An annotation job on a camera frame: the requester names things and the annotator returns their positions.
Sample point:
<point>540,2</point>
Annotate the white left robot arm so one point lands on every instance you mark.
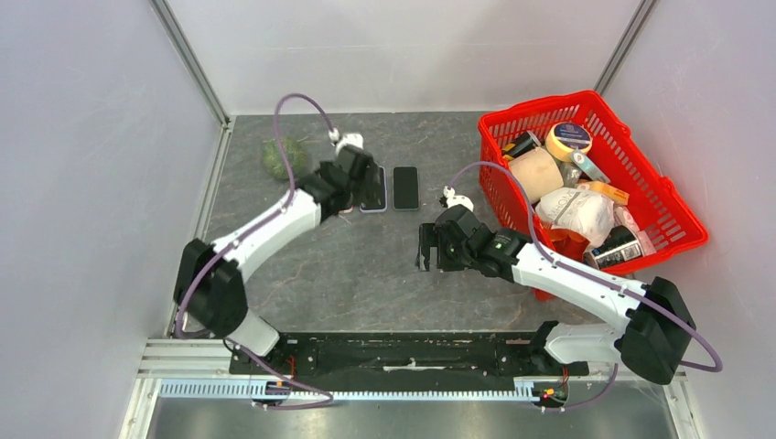
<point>210,285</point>

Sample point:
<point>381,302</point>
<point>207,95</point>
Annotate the black mounting base plate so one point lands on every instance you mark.
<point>415,361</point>

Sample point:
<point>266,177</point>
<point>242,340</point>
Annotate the black yellow tool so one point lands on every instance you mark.
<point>520,145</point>

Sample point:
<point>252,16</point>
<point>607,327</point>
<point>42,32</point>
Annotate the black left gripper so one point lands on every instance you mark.
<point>366,189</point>

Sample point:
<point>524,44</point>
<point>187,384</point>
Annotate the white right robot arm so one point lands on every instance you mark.
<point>645,327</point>

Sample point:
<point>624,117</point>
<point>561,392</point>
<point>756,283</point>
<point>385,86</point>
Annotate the black smartphone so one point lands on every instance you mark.
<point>379,194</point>
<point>406,188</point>

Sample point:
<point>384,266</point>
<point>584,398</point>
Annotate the white wrapped package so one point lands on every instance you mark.
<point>586,213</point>

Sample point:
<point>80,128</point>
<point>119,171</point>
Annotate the yellow masking tape roll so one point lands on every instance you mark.
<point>565,138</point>

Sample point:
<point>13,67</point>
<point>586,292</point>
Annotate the lilac phone case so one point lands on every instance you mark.
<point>382,206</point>

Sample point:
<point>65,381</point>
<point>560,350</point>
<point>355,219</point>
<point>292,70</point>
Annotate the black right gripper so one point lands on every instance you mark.
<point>430,235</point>

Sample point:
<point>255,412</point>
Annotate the orange small box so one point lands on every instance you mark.
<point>619,197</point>

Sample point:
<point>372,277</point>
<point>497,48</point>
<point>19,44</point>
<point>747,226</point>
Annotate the green felt ball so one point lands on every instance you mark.
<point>297,157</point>

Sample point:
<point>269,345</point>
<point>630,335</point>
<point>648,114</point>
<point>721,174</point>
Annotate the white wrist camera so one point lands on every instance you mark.
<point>451,198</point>
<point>340,141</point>

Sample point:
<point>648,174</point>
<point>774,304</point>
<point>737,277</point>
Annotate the red plastic basket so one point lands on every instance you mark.
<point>654,202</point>

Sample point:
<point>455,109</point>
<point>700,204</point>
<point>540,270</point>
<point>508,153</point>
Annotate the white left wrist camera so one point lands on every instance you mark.
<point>340,141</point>

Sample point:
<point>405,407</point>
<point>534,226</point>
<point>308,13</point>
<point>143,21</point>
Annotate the teal white small packet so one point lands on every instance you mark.
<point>588,167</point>

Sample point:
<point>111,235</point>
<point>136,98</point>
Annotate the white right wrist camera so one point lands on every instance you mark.
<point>451,198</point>

